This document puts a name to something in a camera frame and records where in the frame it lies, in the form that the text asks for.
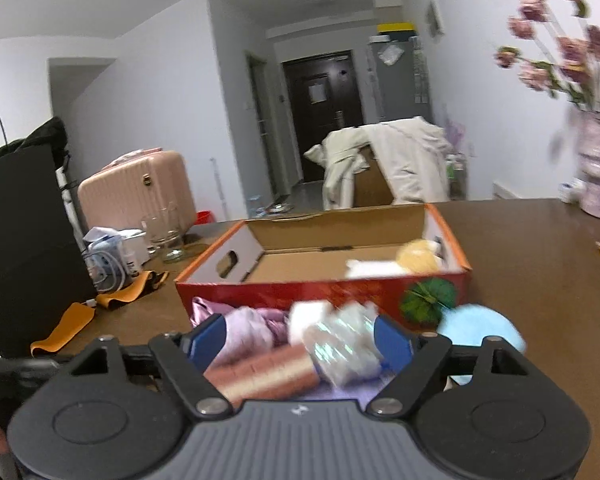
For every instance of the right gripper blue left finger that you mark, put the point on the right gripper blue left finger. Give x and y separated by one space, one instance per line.
182 361

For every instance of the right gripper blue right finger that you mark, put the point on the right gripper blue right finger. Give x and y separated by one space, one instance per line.
418 364

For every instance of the purple linen drawstring pouch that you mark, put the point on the purple linen drawstring pouch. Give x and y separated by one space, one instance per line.
363 391

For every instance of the light blue fluffy puff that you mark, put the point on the light blue fluffy puff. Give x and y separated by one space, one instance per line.
469 324

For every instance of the purple satin scrunchie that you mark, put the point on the purple satin scrunchie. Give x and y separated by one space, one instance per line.
249 331

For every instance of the iridescent mesh bath ball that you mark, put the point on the iridescent mesh bath ball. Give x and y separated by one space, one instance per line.
343 347

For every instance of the pink striped sponge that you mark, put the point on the pink striped sponge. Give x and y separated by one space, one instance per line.
281 374

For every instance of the yellow white plush hamster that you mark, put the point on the yellow white plush hamster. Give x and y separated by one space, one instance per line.
418 257

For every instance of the white round sponge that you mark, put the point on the white round sponge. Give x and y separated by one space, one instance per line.
304 314

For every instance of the clear glass vase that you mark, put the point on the clear glass vase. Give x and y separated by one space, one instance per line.
165 234

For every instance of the red cardboard pumpkin box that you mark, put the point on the red cardboard pumpkin box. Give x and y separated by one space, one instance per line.
273 263

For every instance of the red bucket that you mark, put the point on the red bucket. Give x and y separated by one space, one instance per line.
204 217

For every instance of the pink hard-shell suitcase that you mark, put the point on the pink hard-shell suitcase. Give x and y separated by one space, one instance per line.
135 186

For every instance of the black paper shopping bag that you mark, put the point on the black paper shopping bag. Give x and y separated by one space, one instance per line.
42 271

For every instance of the brown wooden chair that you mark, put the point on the brown wooden chair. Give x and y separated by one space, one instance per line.
370 186

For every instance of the beige jacket on chair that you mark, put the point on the beige jacket on chair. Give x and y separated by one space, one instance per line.
411 154

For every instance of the small white box by vase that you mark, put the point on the small white box by vase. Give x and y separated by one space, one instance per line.
571 192

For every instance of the grey refrigerator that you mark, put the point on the grey refrigerator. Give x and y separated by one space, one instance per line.
399 76

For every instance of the dark entrance door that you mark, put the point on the dark entrance door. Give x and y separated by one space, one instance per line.
323 97

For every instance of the pink textured vase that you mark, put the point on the pink textured vase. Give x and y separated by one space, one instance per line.
589 163

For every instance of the yellow box on refrigerator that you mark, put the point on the yellow box on refrigerator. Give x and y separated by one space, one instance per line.
396 28

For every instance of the dried pink rose bouquet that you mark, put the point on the dried pink rose bouquet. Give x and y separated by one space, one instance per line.
568 65

